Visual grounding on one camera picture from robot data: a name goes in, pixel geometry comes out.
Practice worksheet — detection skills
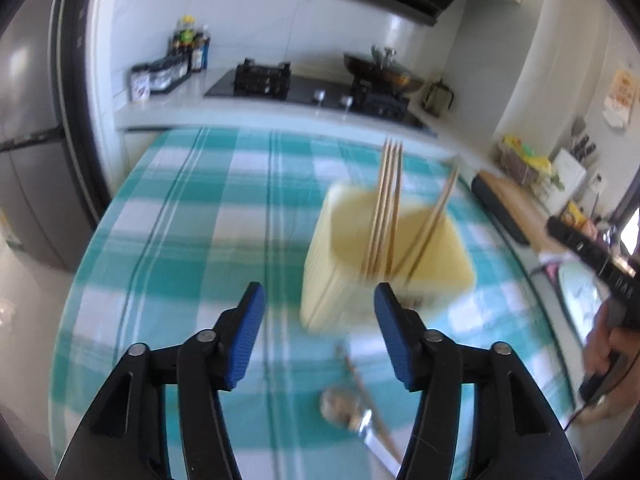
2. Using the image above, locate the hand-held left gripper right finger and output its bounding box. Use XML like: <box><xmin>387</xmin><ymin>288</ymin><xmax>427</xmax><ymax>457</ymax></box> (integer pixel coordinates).
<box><xmin>374</xmin><ymin>281</ymin><xmax>581</xmax><ymax>480</ymax></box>

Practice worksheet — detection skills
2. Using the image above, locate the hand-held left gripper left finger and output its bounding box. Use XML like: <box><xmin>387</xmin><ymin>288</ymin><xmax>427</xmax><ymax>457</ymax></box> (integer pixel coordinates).
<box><xmin>55</xmin><ymin>281</ymin><xmax>267</xmax><ymax>480</ymax></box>

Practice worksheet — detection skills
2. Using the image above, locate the cream ribbed utensil holder box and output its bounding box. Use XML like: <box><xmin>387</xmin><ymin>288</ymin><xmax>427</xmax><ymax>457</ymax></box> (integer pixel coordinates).
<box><xmin>300</xmin><ymin>182</ymin><xmax>476</xmax><ymax>333</ymax></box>

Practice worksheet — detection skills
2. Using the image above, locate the set of wooden chopsticks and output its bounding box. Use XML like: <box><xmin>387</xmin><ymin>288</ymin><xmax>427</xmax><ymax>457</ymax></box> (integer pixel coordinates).
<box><xmin>365</xmin><ymin>140</ymin><xmax>461</xmax><ymax>281</ymax></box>

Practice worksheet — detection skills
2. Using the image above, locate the person's right hand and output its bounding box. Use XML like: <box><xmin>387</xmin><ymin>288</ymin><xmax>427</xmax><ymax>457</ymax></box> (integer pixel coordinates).
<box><xmin>582</xmin><ymin>302</ymin><xmax>640</xmax><ymax>391</ymax></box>

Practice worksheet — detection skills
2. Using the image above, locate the pale green plastic lid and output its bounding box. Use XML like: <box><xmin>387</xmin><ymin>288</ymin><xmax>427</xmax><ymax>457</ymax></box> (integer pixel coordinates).
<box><xmin>557</xmin><ymin>262</ymin><xmax>611</xmax><ymax>351</ymax></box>

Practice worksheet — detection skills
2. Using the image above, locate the pink cloth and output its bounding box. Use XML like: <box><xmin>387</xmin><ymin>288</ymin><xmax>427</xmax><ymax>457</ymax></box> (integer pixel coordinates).
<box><xmin>540</xmin><ymin>255</ymin><xmax>571</xmax><ymax>281</ymax></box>

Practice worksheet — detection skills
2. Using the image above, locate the yellow printed mug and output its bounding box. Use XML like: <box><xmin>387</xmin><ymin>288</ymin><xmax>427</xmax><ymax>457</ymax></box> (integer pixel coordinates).
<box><xmin>560</xmin><ymin>202</ymin><xmax>588</xmax><ymax>226</ymax></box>

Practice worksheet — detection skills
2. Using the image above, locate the white knife block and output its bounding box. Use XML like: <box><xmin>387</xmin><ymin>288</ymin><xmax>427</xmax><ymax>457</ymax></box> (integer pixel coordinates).
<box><xmin>547</xmin><ymin>147</ymin><xmax>587</xmax><ymax>213</ymax></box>

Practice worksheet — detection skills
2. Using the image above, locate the wooden cutting board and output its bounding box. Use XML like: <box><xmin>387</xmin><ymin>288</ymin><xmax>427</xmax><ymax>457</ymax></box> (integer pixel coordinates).
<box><xmin>477</xmin><ymin>170</ymin><xmax>551</xmax><ymax>241</ymax></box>

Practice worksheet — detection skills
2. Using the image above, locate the teal checked tablecloth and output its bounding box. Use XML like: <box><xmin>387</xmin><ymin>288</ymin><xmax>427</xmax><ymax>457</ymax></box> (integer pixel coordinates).
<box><xmin>50</xmin><ymin>127</ymin><xmax>576</xmax><ymax>480</ymax></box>

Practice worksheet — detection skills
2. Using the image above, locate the black cylindrical roll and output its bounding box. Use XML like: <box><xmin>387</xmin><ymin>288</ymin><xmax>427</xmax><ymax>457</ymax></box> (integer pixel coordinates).
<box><xmin>471</xmin><ymin>176</ymin><xmax>531</xmax><ymax>246</ymax></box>

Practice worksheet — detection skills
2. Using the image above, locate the yellow plastic bag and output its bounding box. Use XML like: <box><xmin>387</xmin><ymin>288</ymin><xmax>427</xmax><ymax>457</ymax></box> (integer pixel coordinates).
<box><xmin>502</xmin><ymin>135</ymin><xmax>553</xmax><ymax>168</ymax></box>

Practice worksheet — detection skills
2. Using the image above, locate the hanging printed bag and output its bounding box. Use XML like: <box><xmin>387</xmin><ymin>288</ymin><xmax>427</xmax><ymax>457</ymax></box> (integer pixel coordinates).
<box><xmin>602</xmin><ymin>67</ymin><xmax>640</xmax><ymax>131</ymax></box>

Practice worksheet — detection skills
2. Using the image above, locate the dark wok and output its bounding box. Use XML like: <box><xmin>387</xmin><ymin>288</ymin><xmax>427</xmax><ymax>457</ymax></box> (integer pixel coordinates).
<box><xmin>343</xmin><ymin>50</ymin><xmax>426</xmax><ymax>93</ymax></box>

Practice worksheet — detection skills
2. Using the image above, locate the black gas cooktop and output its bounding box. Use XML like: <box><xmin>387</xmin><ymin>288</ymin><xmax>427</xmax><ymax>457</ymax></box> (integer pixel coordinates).
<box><xmin>204</xmin><ymin>59</ymin><xmax>436</xmax><ymax>133</ymax></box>

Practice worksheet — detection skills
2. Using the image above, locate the black spice jar rack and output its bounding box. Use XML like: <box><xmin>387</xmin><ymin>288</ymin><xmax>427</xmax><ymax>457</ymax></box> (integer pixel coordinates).
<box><xmin>149</xmin><ymin>57</ymin><xmax>191</xmax><ymax>93</ymax></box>

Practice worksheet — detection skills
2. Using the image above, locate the white spice jar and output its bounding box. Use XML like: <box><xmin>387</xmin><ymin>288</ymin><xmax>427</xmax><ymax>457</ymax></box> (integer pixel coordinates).
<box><xmin>131</xmin><ymin>64</ymin><xmax>151</xmax><ymax>103</ymax></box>

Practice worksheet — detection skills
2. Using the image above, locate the glass wok lid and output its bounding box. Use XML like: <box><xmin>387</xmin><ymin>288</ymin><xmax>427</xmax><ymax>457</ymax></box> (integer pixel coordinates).
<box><xmin>370</xmin><ymin>45</ymin><xmax>423</xmax><ymax>78</ymax></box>

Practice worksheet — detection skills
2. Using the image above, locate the grey refrigerator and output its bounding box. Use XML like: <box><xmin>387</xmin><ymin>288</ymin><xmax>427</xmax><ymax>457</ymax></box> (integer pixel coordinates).
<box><xmin>0</xmin><ymin>0</ymin><xmax>91</xmax><ymax>271</ymax></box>

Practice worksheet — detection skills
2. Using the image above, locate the wire basket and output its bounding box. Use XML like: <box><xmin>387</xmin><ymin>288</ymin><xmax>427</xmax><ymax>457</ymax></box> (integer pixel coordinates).
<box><xmin>500</xmin><ymin>150</ymin><xmax>563</xmax><ymax>192</ymax></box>

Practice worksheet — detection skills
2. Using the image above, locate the black cable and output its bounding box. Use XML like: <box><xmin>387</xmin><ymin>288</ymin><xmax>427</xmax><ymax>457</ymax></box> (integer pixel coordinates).
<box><xmin>562</xmin><ymin>397</ymin><xmax>603</xmax><ymax>431</ymax></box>

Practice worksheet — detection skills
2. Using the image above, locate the dark door frame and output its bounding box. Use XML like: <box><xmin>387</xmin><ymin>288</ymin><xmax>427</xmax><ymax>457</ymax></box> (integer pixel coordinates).
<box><xmin>50</xmin><ymin>0</ymin><xmax>118</xmax><ymax>231</ymax></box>

